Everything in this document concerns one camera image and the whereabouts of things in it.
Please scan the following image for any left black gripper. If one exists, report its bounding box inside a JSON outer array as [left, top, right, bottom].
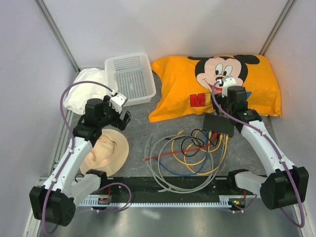
[[98, 95, 130, 131]]

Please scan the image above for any black network switch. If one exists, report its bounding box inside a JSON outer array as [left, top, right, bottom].
[[202, 113, 234, 137]]

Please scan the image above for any blue ethernet cable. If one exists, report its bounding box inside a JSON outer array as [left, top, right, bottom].
[[158, 129, 214, 177]]

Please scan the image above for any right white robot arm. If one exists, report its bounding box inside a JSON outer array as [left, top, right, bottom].
[[212, 86, 309, 210]]

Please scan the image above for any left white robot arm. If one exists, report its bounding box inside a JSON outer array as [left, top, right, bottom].
[[29, 93, 130, 227]]

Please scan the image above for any beige hat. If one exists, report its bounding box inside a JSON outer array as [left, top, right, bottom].
[[80, 129, 129, 177]]

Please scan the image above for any white plastic basket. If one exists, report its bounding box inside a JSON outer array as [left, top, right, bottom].
[[104, 53, 156, 107]]

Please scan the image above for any orange Mickey pillow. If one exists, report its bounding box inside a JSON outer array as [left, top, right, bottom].
[[149, 54, 281, 122]]

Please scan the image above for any white cloth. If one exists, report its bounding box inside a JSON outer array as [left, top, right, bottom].
[[63, 68, 111, 115]]

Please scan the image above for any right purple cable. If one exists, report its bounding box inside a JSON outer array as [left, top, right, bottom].
[[211, 81, 306, 228]]

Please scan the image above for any purple cable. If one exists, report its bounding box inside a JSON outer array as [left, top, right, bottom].
[[211, 81, 306, 228], [41, 80, 117, 235]]

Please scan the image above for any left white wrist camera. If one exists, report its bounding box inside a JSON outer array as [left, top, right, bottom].
[[110, 93, 128, 114]]

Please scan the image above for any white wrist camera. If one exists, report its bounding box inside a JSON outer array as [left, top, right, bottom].
[[221, 77, 237, 98], [110, 93, 128, 114]]

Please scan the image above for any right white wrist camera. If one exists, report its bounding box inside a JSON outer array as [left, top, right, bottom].
[[221, 77, 237, 98]]

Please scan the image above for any red ethernet cable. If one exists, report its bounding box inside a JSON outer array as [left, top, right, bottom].
[[143, 132, 219, 161]]

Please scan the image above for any grey ethernet cable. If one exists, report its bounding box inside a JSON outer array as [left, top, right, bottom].
[[144, 134, 228, 194]]

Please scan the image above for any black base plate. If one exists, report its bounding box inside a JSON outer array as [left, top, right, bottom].
[[74, 175, 257, 204]]

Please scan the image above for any slotted cable duct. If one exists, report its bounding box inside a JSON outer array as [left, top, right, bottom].
[[79, 195, 240, 208]]

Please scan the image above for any right aluminium frame post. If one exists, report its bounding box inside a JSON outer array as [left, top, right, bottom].
[[259, 0, 297, 56]]

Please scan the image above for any aluminium frame post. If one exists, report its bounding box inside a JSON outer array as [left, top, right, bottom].
[[34, 0, 80, 74], [259, 0, 297, 56]]

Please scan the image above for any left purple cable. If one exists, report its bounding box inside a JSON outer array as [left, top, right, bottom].
[[41, 80, 117, 235]]

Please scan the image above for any left aluminium frame post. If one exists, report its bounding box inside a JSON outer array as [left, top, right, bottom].
[[34, 0, 80, 74]]

